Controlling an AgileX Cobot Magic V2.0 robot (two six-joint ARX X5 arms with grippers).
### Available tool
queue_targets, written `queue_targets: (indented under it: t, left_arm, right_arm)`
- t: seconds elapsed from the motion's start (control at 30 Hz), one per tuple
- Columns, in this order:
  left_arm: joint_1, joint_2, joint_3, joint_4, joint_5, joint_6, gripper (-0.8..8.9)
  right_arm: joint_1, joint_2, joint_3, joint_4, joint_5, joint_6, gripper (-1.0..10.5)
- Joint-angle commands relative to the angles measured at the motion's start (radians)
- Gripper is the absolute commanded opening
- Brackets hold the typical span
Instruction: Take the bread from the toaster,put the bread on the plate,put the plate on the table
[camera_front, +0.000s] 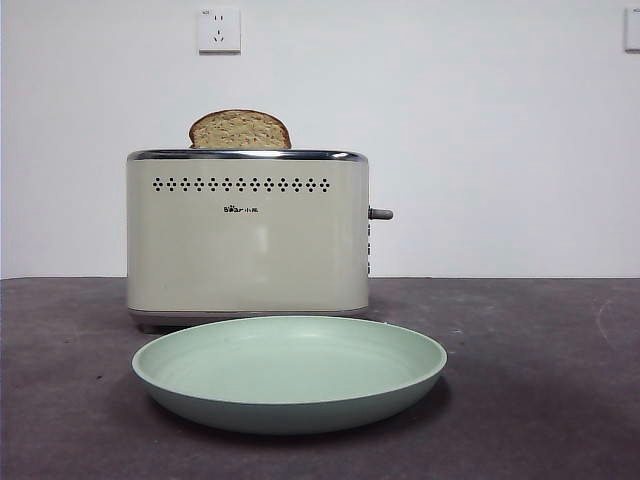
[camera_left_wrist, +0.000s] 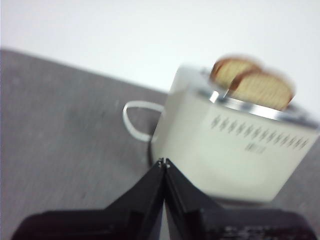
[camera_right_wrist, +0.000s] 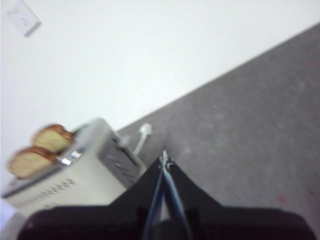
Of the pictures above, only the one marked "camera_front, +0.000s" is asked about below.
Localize pale green round plate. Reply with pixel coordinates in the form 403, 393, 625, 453
131, 314, 448, 436

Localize large brown bread slice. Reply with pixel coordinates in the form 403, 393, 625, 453
188, 110, 293, 150

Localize cream two-slot toaster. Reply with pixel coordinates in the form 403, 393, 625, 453
125, 148, 394, 334

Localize white wall power socket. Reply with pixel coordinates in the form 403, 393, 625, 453
198, 7, 242, 56

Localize white wall switch plate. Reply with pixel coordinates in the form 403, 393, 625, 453
623, 7, 640, 54

